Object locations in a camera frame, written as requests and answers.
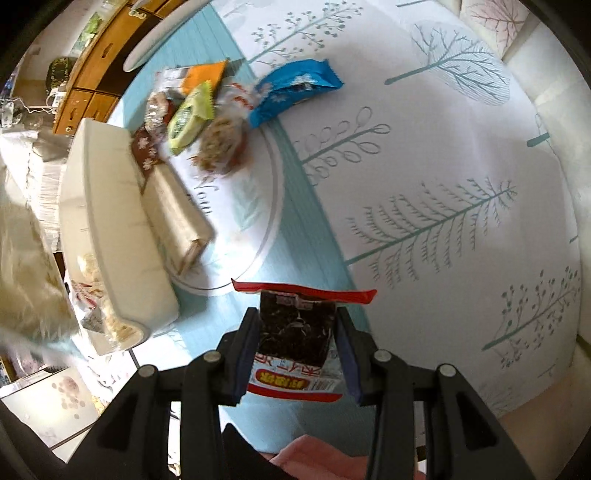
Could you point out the brown cookie packet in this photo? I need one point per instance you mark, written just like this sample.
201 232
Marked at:
157 110

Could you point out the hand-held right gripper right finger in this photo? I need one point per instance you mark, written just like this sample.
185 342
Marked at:
349 362

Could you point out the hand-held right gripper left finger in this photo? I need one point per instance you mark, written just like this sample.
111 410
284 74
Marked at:
249 357

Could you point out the long beige cracker packet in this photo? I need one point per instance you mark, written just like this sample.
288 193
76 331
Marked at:
178 217

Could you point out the white red-striped snack packet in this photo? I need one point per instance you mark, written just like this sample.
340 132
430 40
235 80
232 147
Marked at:
85 293

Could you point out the teal tree-print tablecloth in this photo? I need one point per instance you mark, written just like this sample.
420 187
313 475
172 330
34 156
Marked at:
415 161

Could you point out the white leaf-print curtain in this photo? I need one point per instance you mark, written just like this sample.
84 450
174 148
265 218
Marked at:
489 23

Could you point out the clear red-print nut packet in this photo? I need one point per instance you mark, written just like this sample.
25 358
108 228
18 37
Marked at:
221 143

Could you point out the grey office chair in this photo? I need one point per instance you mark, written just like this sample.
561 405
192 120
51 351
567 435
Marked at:
147 41

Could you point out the orange and white snack packet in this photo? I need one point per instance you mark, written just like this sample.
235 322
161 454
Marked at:
203 74

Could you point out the brown snowflake snack packet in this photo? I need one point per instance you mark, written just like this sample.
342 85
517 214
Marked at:
145 154

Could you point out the large white snack packet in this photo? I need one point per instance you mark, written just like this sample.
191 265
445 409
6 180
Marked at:
27 277

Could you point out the white plastic storage box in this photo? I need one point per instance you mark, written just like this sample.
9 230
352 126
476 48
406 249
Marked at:
106 207

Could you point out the dark patterned pouch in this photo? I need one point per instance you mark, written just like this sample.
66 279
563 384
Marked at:
60 71

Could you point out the blue snack packet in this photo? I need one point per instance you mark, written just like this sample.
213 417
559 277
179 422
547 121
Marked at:
295 90

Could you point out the pink cloth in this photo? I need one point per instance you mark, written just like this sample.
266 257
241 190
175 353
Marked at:
314 457

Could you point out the wooden desk with drawers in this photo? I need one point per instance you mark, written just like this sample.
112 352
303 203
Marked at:
92 74

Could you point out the small red-white wrapper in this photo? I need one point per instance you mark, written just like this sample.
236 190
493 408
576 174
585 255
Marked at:
295 327

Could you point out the green snack packet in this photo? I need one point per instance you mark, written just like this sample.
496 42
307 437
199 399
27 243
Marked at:
189 117

